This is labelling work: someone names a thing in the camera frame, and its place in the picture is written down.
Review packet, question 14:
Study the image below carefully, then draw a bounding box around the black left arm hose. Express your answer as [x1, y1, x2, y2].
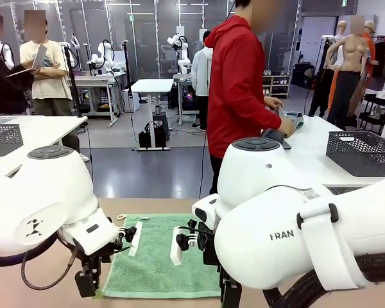
[0, 235, 58, 268]

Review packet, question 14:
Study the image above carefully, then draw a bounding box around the blue grey towel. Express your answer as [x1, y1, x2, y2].
[277, 107, 305, 132]

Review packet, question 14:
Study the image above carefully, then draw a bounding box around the black wire cart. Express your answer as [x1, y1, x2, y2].
[359, 86, 385, 132]

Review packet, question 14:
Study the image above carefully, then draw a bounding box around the white rectangular table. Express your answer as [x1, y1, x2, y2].
[0, 115, 89, 179]

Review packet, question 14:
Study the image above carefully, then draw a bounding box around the green terry towel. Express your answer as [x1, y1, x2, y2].
[101, 213, 222, 299]

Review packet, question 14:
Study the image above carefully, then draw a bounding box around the person in red jacket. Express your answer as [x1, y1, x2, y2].
[207, 0, 296, 196]

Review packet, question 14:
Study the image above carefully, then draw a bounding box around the person's right forearm red sleeve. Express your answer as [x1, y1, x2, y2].
[245, 91, 284, 132]

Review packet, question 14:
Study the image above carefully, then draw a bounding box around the person in black jacket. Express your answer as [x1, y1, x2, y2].
[0, 8, 31, 115]

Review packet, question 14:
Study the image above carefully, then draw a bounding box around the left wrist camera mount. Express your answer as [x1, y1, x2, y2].
[115, 221, 144, 257]

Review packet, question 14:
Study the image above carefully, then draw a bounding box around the dark grey towel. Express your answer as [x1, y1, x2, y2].
[260, 128, 292, 150]

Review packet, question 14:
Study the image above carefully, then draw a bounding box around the black bag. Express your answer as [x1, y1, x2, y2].
[138, 123, 166, 149]

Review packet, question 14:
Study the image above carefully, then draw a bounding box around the person in white hoodie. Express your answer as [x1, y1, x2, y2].
[191, 30, 214, 132]

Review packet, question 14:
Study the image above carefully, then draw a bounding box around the black tripod pole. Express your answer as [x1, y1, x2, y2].
[63, 41, 83, 118]

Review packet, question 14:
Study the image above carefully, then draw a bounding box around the person's right hand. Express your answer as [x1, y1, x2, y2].
[280, 117, 296, 138]

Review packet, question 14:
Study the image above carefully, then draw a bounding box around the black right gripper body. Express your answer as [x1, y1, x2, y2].
[203, 230, 219, 266]

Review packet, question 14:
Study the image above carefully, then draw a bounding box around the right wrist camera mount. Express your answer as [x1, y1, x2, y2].
[169, 219, 212, 266]

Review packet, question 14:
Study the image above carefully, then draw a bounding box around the person's left hand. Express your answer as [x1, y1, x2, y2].
[264, 97, 284, 109]

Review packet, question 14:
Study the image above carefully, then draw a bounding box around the silver laptop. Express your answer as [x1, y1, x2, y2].
[6, 44, 49, 78]

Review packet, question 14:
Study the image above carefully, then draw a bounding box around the grey plastic basket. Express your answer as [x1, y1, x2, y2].
[0, 123, 24, 158]
[326, 130, 385, 178]

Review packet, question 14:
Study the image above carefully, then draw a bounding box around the white hose strap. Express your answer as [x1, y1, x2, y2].
[296, 194, 370, 291]

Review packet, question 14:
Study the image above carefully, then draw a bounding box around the black hanging cable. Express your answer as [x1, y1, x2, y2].
[198, 128, 210, 200]

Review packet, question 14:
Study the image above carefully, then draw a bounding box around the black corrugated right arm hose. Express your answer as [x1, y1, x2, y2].
[262, 252, 385, 308]

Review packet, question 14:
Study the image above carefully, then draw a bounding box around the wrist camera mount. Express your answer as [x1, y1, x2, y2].
[115, 221, 144, 257]
[169, 219, 212, 266]

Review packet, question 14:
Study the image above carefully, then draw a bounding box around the white shelf with bottles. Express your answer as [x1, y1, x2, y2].
[262, 74, 292, 99]

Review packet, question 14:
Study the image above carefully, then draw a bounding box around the white standing desk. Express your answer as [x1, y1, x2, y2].
[130, 78, 175, 151]

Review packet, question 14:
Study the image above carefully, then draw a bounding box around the white table with rounded corners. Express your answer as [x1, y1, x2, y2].
[259, 114, 385, 189]

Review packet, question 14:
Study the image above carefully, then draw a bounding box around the dark grey stool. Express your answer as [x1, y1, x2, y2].
[152, 112, 170, 142]

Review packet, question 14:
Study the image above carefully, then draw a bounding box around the skin tone mannequin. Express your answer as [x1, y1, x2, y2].
[327, 15, 373, 129]

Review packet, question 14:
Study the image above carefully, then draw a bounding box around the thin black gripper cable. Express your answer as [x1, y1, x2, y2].
[21, 246, 81, 289]

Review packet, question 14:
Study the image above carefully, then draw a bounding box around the mannequin with orange clothes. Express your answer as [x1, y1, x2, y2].
[361, 21, 379, 80]

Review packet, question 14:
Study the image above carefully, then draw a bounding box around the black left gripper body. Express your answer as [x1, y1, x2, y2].
[73, 245, 113, 273]

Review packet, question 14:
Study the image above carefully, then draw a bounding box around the person in cream shirt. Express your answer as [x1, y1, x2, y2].
[19, 9, 90, 163]

